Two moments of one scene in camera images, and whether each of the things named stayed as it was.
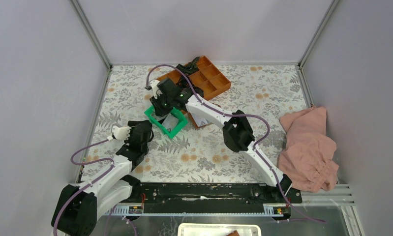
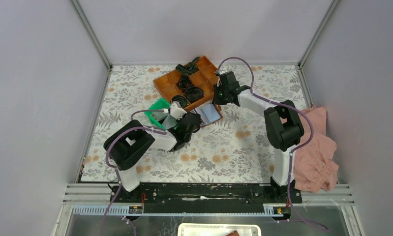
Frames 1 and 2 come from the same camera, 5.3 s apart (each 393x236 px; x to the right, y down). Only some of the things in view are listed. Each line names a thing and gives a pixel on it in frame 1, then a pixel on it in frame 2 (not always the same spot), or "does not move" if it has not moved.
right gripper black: [159, 110] -> [216, 101]
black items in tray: [189, 68] does not move
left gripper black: [133, 124] -> [198, 122]
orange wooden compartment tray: [209, 80] does not move
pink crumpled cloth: [308, 157] does not move
